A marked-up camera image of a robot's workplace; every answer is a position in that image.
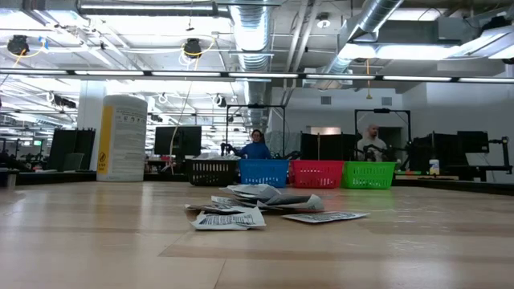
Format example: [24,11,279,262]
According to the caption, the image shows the ceiling light strip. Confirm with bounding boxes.
[0,68,514,84]

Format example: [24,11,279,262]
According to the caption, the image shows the red plastic basket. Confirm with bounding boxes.
[288,159,345,189]

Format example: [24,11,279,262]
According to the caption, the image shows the black ceiling pendant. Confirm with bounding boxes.
[6,34,31,56]
[182,37,203,59]

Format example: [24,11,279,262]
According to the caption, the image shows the black partition panel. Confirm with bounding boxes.
[47,128,97,172]
[299,132,365,161]

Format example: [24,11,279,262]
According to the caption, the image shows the silver ceiling duct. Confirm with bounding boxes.
[320,0,405,77]
[228,0,279,133]

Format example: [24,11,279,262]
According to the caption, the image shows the green plastic basket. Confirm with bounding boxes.
[340,161,398,190]

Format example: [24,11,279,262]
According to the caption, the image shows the black plastic basket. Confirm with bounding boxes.
[185,158,239,187]

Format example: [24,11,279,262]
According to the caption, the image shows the dark antiseptic towelette packet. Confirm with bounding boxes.
[260,193,320,206]

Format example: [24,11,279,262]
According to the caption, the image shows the crumpled white sachet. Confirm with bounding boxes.
[189,206,267,231]

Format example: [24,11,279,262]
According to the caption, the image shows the white wipes canister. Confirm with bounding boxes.
[96,95,149,183]

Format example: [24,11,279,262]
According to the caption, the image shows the yellow hanging cord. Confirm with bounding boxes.
[364,59,373,100]

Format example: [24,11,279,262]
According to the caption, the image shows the white printed sachet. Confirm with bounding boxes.
[276,195,325,213]
[282,210,370,225]
[185,203,266,214]
[210,195,258,207]

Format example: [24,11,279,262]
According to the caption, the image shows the grey cup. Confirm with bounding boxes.
[0,168,20,189]

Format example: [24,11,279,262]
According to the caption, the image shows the black camera rig frame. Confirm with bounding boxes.
[354,107,413,162]
[225,103,287,161]

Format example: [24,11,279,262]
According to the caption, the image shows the blue plastic basket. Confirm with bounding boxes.
[237,158,291,189]

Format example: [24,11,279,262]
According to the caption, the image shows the person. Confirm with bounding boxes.
[355,124,390,162]
[235,128,273,160]

